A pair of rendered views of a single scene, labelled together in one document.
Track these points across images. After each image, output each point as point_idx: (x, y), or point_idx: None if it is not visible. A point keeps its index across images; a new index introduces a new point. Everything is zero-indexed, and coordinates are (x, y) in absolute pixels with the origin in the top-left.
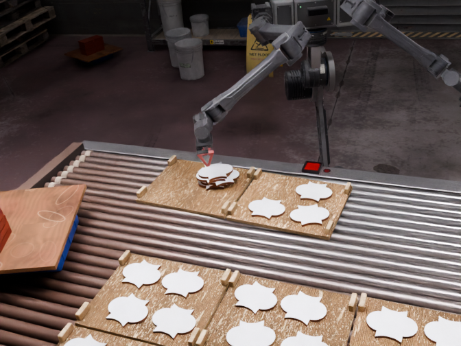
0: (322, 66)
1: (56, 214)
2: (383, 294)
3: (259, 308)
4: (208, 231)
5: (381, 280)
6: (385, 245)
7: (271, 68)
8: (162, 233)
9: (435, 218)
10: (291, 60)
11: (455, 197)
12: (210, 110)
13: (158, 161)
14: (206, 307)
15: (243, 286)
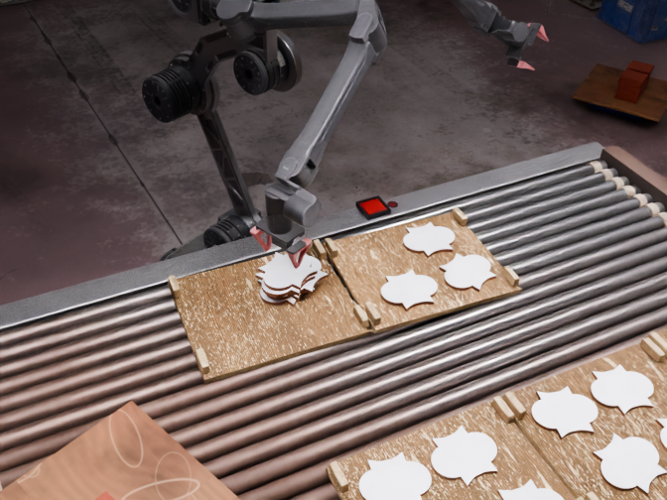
0: (279, 56)
1: (167, 483)
2: (646, 324)
3: (590, 422)
4: (376, 364)
5: (625, 309)
6: (572, 267)
7: (361, 76)
8: (319, 405)
9: (570, 211)
10: (377, 55)
11: (554, 179)
12: (300, 173)
13: (137, 300)
14: (533, 464)
15: (535, 408)
